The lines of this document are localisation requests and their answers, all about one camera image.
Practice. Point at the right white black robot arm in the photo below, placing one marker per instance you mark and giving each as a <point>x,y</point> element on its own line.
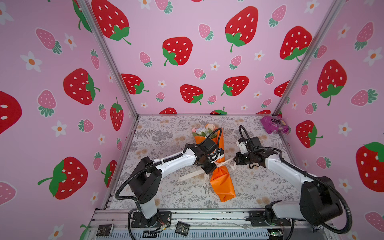
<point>320,204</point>

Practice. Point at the orange wrapping paper sheet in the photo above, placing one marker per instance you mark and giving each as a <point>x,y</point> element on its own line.
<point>221,180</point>

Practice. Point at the right aluminium corner post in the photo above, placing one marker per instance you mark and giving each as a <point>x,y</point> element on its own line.
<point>321,33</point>

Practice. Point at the white rose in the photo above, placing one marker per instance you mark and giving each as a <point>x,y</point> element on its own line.
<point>200,132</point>

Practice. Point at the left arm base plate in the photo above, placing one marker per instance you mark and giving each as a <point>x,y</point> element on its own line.
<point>159,219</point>

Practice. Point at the white ribbon strip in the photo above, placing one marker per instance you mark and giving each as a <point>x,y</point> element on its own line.
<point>199,172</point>

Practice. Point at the left aluminium corner post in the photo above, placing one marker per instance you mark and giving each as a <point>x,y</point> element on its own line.
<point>90,17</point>

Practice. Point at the black tag middle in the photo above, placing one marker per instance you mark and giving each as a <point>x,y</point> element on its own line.
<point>182,228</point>

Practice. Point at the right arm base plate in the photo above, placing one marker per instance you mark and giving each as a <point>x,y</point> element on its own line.
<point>261,218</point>

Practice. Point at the black tag left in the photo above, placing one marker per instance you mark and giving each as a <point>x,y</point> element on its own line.
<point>104,230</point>

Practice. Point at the black tag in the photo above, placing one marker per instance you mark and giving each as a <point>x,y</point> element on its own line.
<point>182,228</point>
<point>104,230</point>

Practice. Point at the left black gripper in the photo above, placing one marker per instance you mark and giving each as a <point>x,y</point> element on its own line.
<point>210,168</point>

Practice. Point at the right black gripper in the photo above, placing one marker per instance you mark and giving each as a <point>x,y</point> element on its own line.
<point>238,159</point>

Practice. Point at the aluminium front rail frame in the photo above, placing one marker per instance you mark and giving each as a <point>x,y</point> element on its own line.
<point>205,224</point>

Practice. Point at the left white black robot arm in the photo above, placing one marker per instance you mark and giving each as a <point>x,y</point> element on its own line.
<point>143,183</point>

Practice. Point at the purple snack packet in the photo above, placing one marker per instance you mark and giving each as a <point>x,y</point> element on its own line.
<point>275,125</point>

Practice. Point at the aluminium corner post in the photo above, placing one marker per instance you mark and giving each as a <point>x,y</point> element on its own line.
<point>321,33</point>
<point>90,17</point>

